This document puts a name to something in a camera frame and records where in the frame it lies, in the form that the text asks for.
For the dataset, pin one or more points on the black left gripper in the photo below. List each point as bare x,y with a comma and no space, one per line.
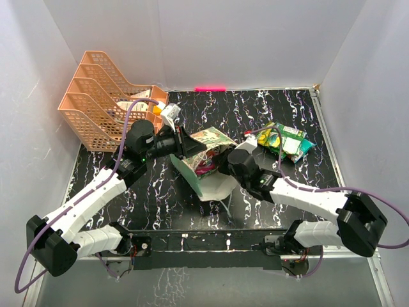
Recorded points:
185,145

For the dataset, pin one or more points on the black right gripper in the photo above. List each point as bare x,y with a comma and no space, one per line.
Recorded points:
223,157

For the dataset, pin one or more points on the green paper gift bag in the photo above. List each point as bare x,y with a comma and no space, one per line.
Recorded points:
214,186

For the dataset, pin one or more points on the green Fox's candy bag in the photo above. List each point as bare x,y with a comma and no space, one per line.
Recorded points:
290,139

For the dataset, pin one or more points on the green spring tea candy bag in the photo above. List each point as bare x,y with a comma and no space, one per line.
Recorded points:
269,137

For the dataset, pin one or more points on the teal Fox's candy bag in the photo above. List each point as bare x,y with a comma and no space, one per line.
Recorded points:
302,151

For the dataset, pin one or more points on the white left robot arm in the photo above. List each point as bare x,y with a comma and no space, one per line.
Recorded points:
57,241

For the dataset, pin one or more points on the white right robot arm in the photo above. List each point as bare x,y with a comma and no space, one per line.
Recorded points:
350,220

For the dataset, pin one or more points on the purple Fox's berries candy bag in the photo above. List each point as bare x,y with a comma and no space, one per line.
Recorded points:
206,164

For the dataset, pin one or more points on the yellow small block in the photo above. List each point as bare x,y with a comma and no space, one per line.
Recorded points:
156,110

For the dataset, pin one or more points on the pink tape strip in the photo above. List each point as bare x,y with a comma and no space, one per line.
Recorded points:
209,88

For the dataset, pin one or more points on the orange plastic file organizer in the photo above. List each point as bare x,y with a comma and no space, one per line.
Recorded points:
94,102

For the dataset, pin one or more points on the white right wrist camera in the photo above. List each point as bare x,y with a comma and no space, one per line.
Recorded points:
249,144

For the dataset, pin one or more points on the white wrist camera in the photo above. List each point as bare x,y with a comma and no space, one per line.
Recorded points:
169,114
249,144

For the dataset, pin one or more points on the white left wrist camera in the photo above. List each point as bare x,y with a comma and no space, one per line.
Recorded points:
169,114

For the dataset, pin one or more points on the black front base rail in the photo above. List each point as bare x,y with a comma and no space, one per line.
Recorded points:
162,249

